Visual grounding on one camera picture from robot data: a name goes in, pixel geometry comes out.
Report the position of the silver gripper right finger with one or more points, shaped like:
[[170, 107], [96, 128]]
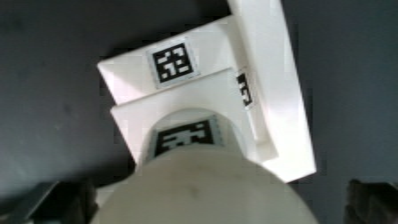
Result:
[[371, 203]]

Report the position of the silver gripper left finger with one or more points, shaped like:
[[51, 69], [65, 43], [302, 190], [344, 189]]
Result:
[[56, 204]]

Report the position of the white lamp bulb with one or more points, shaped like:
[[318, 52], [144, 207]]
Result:
[[199, 186]]

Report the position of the white lamp base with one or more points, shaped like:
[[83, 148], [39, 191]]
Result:
[[184, 94]]

